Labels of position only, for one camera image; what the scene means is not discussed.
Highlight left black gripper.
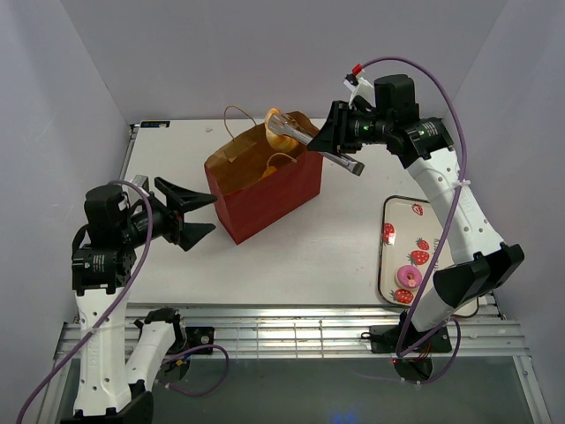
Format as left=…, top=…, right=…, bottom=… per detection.
left=120, top=175, right=218, bottom=249

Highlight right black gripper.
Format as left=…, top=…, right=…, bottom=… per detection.
left=305, top=101, right=391, bottom=154

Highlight small fake croissant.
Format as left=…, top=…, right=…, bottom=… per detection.
left=264, top=108, right=298, bottom=153

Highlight silver metal tongs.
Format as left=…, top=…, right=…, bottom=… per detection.
left=266, top=112, right=365, bottom=176

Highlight large fake croissant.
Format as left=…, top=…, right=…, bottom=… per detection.
left=261, top=164, right=277, bottom=178

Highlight red paper bag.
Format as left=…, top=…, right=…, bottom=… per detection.
left=204, top=123, right=323, bottom=244

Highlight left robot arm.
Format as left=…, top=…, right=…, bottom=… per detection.
left=67, top=176, right=216, bottom=423

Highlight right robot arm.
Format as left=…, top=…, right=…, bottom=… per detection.
left=307, top=74, right=524, bottom=351

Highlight pink fake donut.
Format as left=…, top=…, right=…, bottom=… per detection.
left=395, top=265, right=423, bottom=290

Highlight left blue table label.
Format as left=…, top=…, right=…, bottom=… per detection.
left=139, top=121, right=170, bottom=128

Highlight strawberry pattern tray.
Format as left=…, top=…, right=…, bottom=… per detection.
left=377, top=194, right=482, bottom=318

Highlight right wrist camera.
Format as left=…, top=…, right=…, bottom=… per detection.
left=343, top=64, right=374, bottom=108

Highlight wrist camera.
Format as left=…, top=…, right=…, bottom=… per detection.
left=343, top=64, right=374, bottom=108
left=130, top=175, right=149, bottom=192

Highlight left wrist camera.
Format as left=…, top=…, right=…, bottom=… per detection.
left=130, top=175, right=149, bottom=192

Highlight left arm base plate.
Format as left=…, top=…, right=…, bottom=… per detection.
left=181, top=326, right=215, bottom=355

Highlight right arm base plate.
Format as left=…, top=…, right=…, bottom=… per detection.
left=360, top=325, right=452, bottom=353

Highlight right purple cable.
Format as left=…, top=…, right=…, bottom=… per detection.
left=357, top=56, right=468, bottom=385

